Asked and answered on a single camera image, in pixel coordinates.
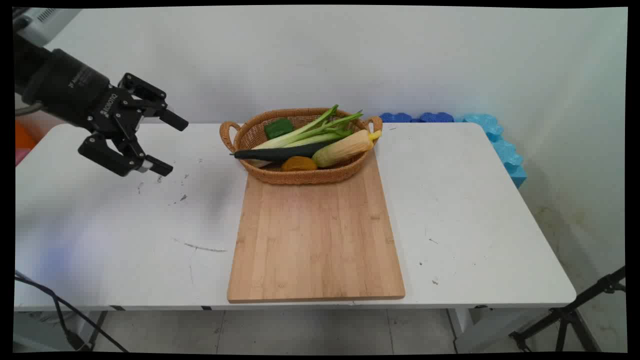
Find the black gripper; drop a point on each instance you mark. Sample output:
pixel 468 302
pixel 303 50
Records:
pixel 75 87

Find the dark green cucumber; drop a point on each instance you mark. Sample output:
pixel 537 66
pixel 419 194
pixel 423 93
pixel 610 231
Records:
pixel 280 152

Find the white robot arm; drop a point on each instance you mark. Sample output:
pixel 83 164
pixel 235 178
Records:
pixel 42 20

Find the orange box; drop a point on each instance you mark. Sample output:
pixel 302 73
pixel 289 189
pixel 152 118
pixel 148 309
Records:
pixel 23 137

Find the woven wicker basket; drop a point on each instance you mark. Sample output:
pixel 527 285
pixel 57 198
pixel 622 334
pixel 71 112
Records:
pixel 250 135

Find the pink object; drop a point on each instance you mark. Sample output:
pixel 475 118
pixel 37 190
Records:
pixel 21 156

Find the green bell pepper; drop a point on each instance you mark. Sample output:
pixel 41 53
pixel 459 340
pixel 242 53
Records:
pixel 278 128

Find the orange bell pepper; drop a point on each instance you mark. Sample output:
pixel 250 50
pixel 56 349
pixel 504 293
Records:
pixel 298 163

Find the pale green celery stalk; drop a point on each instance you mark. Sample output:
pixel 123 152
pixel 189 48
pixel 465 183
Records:
pixel 310 132

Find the black table leg brace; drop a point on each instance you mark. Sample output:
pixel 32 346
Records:
pixel 98 327

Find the wooden cutting board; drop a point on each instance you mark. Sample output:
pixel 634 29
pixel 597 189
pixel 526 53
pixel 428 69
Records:
pixel 315 235

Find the yellow corn cob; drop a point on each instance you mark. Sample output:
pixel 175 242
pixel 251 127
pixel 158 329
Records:
pixel 345 148

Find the dark blue foam piece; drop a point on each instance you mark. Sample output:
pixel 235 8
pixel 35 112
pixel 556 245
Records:
pixel 395 118
pixel 436 117

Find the light blue foam mat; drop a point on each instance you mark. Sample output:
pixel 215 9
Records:
pixel 505 150

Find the white table leg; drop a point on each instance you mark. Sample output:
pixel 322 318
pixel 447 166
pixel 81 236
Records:
pixel 460 320

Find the black tripod stand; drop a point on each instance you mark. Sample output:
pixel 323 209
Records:
pixel 565 315

